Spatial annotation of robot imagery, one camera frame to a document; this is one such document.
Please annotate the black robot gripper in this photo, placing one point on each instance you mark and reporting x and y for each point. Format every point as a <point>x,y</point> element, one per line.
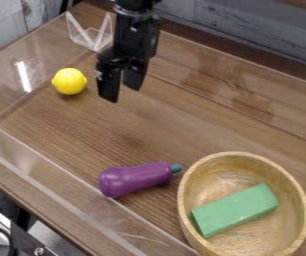
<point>133,47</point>

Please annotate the purple toy eggplant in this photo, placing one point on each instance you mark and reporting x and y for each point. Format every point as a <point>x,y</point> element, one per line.
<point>118,181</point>

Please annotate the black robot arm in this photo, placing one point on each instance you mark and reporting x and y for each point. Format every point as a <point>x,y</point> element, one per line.
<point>134,4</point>

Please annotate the brown wooden bowl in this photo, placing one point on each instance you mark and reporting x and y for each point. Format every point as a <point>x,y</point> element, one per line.
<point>221,174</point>

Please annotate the yellow toy lemon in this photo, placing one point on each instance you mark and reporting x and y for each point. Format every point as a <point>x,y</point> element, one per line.
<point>69,81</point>

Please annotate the clear acrylic tray walls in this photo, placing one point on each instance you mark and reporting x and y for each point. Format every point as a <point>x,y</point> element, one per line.
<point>206,102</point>

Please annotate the green rectangular block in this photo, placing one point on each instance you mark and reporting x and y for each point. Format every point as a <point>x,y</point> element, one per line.
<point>233,210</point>

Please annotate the clear acrylic corner bracket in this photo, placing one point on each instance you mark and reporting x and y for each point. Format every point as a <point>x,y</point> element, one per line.
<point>94,39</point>

